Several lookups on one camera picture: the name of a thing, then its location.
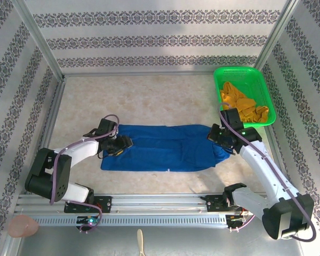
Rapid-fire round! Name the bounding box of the slotted grey cable duct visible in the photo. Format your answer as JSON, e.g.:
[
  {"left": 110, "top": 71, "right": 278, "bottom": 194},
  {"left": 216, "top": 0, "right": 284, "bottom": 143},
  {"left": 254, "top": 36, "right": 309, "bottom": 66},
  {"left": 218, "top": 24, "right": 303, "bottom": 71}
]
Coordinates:
[{"left": 31, "top": 214, "right": 230, "bottom": 227}]

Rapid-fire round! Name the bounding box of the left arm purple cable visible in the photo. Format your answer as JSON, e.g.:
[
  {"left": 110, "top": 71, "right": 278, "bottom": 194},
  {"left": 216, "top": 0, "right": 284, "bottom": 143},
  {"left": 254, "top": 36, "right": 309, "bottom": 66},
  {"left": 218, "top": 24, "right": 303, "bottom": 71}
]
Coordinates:
[{"left": 50, "top": 114, "right": 121, "bottom": 235}]

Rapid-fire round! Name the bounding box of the yellow crumpled cloth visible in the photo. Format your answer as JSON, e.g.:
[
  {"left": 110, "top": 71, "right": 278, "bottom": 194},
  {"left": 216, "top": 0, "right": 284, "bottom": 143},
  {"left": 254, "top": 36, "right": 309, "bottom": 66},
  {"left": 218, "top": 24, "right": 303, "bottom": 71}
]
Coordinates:
[{"left": 220, "top": 81, "right": 270, "bottom": 124}]

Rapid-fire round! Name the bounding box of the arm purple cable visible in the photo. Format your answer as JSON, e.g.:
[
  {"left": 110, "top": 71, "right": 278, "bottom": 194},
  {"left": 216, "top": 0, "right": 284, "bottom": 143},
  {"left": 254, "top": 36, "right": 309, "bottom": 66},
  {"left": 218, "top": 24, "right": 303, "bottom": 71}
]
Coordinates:
[
  {"left": 50, "top": 114, "right": 121, "bottom": 235},
  {"left": 219, "top": 102, "right": 317, "bottom": 242}
]

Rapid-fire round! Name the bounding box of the green plastic basket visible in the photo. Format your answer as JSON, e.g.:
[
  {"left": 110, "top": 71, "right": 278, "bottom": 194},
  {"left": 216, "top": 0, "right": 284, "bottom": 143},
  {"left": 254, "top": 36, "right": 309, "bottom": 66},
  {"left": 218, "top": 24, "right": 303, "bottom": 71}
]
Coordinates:
[{"left": 213, "top": 66, "right": 277, "bottom": 129}]

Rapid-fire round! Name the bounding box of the thin aluminium wall rail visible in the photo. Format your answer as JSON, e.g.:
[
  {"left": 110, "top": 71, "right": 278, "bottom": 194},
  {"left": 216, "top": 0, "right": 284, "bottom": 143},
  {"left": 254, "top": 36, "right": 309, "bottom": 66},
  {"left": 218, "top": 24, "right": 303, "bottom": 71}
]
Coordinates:
[{"left": 61, "top": 69, "right": 217, "bottom": 78}]

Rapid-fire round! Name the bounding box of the small controller board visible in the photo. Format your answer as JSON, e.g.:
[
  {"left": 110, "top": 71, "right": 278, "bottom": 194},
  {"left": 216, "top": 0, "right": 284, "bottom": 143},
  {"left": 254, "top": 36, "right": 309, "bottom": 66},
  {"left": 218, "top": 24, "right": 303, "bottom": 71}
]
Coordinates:
[
  {"left": 226, "top": 214, "right": 247, "bottom": 229},
  {"left": 76, "top": 215, "right": 101, "bottom": 226}
]

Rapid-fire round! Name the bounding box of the wooden stick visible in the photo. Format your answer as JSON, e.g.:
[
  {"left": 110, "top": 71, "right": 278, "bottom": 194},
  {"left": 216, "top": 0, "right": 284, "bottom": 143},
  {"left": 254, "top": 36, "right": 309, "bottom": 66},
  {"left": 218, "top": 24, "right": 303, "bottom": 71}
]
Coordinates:
[{"left": 137, "top": 228, "right": 146, "bottom": 256}]

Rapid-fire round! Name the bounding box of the wide aluminium base rail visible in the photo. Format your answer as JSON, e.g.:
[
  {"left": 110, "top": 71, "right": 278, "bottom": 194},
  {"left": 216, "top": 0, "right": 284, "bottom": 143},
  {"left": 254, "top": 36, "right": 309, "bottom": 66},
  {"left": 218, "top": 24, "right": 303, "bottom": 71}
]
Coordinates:
[{"left": 14, "top": 193, "right": 307, "bottom": 214}]

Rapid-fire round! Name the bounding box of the blue t-shirt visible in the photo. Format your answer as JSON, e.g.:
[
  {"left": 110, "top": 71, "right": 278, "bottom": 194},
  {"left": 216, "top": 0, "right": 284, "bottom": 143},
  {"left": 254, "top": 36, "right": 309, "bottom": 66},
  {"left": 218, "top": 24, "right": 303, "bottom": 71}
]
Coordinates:
[{"left": 100, "top": 124, "right": 234, "bottom": 173}]

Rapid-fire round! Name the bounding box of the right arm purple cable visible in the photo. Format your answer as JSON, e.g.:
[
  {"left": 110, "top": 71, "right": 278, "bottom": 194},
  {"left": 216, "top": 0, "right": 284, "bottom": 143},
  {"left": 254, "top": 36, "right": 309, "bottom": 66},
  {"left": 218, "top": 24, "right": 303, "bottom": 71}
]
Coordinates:
[{"left": 219, "top": 102, "right": 317, "bottom": 242}]

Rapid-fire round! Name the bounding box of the pink translucent cup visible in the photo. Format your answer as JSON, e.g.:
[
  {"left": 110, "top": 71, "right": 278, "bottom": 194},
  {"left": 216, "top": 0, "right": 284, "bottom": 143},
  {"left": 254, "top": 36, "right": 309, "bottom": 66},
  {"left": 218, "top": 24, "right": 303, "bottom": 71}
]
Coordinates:
[{"left": 7, "top": 215, "right": 39, "bottom": 238}]

